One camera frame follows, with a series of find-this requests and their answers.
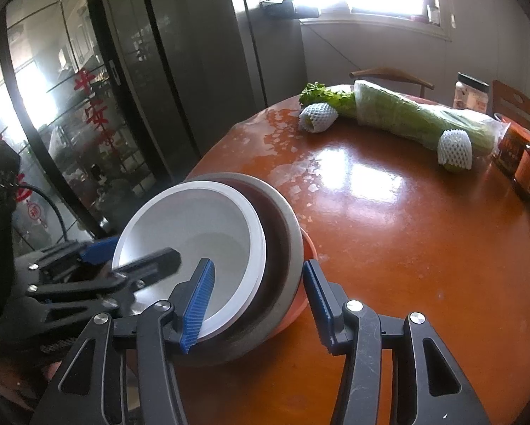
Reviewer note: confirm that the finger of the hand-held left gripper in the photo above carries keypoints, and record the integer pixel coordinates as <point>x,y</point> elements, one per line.
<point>99,250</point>
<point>149,263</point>

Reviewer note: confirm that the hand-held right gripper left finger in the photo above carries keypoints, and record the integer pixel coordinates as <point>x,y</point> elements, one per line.
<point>196,305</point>

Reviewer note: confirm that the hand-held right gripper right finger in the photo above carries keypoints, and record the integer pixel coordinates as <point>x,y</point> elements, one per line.
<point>318,305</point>

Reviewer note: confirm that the paper bowl with noodle picture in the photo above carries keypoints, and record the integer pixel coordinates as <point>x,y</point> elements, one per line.
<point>194,225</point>

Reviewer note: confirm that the orange plastic plate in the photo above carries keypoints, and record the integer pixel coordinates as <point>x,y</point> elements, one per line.
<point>308,248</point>

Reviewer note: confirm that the large steel bowl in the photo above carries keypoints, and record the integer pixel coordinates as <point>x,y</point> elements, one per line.
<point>282,248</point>

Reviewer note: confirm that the glass sliding door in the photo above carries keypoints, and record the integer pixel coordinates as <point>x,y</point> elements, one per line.
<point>70,97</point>

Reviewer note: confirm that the fruit in white foam net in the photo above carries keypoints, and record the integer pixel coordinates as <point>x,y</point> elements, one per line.
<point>318,117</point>
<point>455,148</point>

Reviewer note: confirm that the green lettuce leaves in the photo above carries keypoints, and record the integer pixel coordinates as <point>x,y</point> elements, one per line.
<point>326,95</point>

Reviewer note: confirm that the wrapped napa cabbage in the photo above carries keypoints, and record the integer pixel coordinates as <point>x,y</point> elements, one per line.
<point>402,110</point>

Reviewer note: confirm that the grey refrigerator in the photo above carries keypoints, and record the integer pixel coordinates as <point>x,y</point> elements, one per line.
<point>180,53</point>

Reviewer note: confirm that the curved wooden chair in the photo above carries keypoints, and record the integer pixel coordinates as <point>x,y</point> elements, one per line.
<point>391,71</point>

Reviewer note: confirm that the red sauce jar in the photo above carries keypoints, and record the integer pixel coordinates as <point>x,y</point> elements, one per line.
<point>510,146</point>

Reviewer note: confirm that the white jar with black lid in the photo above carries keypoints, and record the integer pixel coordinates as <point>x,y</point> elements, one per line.
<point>470,93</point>

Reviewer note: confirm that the wooden chair with cut-out back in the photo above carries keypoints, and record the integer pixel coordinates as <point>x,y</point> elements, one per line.
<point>515,102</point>

